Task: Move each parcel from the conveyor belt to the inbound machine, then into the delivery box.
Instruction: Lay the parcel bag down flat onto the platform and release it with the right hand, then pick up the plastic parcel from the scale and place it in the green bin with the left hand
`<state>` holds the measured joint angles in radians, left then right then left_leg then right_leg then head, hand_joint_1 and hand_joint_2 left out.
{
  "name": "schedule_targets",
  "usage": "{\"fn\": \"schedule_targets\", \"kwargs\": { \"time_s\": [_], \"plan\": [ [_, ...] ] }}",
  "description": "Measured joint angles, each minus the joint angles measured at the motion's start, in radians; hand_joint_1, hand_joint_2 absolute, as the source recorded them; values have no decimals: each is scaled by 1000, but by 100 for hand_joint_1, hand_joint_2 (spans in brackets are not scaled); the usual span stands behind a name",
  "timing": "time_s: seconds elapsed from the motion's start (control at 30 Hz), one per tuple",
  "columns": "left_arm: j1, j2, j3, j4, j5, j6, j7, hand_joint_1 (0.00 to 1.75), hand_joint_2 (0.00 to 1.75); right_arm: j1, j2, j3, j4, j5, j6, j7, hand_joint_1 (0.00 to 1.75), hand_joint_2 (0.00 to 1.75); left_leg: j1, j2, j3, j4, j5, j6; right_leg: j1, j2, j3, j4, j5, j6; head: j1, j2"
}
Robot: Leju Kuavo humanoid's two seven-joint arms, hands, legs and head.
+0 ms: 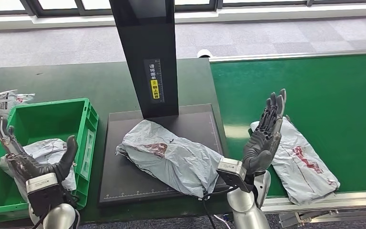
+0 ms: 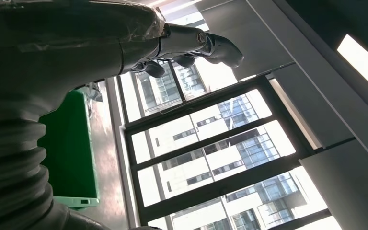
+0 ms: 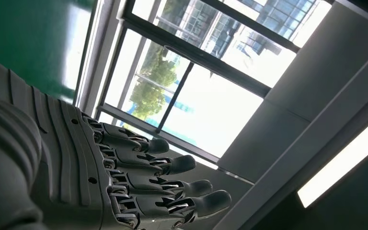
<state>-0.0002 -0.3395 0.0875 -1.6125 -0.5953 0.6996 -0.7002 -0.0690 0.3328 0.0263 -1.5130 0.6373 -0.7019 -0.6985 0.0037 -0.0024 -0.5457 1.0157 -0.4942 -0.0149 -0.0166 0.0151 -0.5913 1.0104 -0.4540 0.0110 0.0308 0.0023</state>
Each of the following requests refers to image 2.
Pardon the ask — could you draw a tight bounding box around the grey parcel bag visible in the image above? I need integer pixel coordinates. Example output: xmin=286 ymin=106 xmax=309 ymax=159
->
xmin=82 ymin=82 xmax=104 ymax=103

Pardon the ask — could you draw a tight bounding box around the green plastic crate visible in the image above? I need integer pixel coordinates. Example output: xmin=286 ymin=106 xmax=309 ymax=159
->
xmin=38 ymin=89 xmax=101 ymax=210

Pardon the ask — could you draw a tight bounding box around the ceiling strip light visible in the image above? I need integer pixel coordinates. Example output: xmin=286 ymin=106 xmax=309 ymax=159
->
xmin=336 ymin=34 xmax=368 ymax=101

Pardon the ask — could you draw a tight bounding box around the dark window frame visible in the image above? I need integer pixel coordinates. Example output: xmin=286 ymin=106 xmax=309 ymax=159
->
xmin=117 ymin=60 xmax=334 ymax=230

